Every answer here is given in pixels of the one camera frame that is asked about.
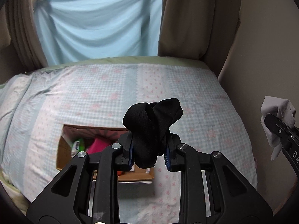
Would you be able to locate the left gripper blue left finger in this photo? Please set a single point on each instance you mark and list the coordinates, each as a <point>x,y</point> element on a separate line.
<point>131,161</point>

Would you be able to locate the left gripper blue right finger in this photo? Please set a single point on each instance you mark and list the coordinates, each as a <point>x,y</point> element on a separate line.
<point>167,158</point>

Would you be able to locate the black sock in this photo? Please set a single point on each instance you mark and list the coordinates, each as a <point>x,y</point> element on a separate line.
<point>149,125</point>

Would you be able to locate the magenta leather pouch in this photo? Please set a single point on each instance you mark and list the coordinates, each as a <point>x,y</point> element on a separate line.
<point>98,143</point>

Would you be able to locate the cardboard box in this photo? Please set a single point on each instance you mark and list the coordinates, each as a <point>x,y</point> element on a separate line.
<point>71,133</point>

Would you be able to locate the checkered floral bed sheet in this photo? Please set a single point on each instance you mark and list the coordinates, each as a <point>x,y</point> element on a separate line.
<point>35,107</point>

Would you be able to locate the light blue curtain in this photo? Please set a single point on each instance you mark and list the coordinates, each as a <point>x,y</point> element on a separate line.
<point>78,30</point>

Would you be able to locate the beige curtain right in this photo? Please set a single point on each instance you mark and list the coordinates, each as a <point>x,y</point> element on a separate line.
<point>202,30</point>

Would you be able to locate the beige curtain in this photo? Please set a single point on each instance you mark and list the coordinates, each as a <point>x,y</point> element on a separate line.
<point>24,37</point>
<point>202,30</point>

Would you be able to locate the beige curtain left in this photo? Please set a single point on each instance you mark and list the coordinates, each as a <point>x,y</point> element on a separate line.
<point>24,37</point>

